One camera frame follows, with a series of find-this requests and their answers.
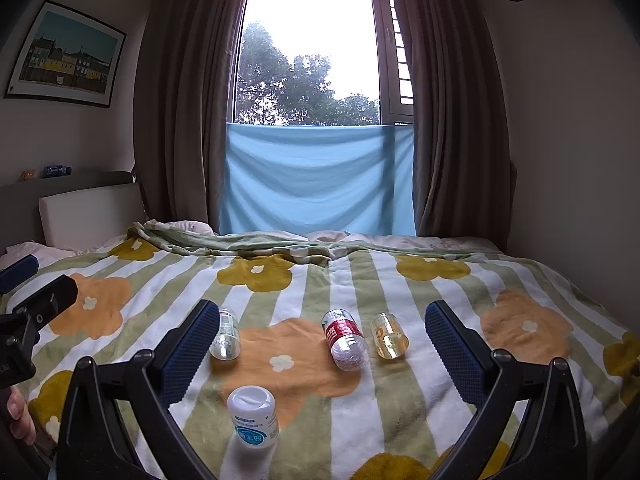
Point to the yellow liquid plastic bottle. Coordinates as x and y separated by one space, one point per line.
390 337

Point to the white headboard cushion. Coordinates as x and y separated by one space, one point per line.
90 215

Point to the person's left hand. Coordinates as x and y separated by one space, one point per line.
21 412

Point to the floral striped blanket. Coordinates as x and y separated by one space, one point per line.
310 285

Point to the brown curtain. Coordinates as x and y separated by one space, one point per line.
455 110
185 110

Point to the red label plastic bottle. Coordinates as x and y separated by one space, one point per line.
345 342

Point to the window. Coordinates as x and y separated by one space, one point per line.
310 50

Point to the clear empty plastic bottle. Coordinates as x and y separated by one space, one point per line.
226 337

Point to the white capped plastic bottle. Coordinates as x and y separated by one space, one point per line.
251 422

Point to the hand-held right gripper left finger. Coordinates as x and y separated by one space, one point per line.
192 350

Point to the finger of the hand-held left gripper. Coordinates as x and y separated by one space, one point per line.
50 297
17 270

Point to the light blue cloth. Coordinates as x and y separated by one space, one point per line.
315 180

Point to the framed houses picture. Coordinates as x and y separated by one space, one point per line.
67 55

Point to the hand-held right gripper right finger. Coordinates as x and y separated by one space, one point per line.
455 352

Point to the grey bed headboard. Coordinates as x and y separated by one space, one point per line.
20 205

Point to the small orange figurine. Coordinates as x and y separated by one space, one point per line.
28 174

